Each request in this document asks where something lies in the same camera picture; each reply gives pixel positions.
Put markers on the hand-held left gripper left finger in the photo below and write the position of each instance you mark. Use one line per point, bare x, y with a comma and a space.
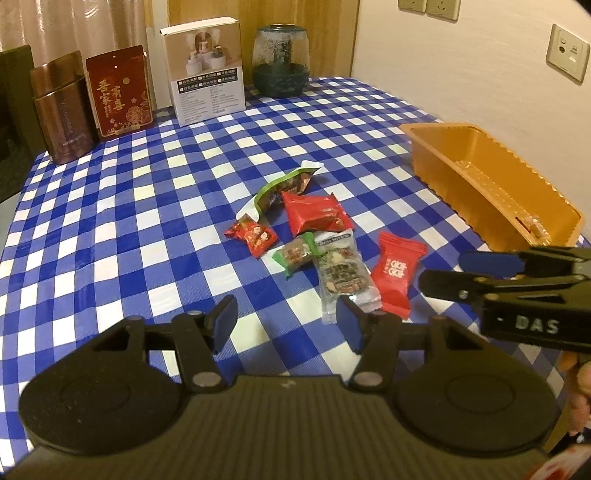
226, 318

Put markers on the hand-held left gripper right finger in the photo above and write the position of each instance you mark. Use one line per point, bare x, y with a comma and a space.
351, 323

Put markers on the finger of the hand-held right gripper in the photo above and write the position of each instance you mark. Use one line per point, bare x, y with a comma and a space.
448, 284
489, 263

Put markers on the clear nut snack packet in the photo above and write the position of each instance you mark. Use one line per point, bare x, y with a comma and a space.
344, 272

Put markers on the red white-label snack packet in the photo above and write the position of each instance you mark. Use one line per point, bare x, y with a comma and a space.
392, 277

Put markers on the small red figure-print candy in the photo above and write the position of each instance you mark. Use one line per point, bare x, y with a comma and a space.
254, 235

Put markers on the small green snack packet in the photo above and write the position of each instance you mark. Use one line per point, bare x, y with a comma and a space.
293, 253

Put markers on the plain red snack packet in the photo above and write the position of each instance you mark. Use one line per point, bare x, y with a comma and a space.
316, 214

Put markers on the orange plastic tray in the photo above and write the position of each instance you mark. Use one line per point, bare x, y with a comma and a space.
443, 157

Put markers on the long green snack packet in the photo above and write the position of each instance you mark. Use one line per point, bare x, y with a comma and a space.
286, 184

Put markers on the person's right hand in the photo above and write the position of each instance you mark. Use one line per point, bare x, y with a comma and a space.
577, 397

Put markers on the blue white checked tablecloth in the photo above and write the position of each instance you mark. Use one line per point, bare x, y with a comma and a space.
184, 184

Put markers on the white product box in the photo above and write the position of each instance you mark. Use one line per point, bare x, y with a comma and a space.
207, 92

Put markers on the red gold-print box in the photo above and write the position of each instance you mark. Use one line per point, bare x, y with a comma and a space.
120, 97

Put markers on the dark green glass jar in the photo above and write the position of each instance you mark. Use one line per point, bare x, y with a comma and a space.
281, 69

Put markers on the brown metal canister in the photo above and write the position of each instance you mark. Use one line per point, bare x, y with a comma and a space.
62, 120

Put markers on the wooden panel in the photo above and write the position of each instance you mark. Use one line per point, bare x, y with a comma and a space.
323, 37

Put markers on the beige curtain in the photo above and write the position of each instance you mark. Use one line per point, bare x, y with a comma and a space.
69, 23

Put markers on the large beige wall socket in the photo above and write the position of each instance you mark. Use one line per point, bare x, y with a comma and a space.
570, 53

